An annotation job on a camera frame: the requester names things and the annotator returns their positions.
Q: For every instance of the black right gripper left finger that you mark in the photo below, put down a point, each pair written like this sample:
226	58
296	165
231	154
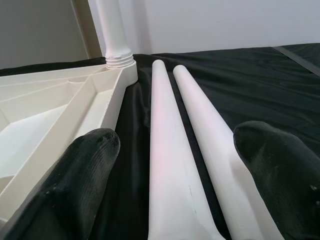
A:
65	190

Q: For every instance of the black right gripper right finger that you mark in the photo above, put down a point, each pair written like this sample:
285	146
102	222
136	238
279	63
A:
282	180

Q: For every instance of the white plastic table top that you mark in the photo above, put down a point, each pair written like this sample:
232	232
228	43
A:
37	137

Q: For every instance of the white plastic table leg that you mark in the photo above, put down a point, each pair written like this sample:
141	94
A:
112	30
207	120
170	150

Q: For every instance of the beige door frame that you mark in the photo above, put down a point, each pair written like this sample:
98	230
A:
85	25

